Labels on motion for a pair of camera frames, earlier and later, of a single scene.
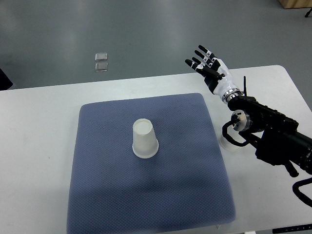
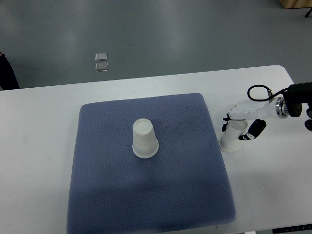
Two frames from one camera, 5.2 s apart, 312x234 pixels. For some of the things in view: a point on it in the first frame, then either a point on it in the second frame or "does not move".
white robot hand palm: (225, 87) to (249, 110)
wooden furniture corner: (295, 4) does not move
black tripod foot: (308, 13) does not move
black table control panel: (299, 228) does not move
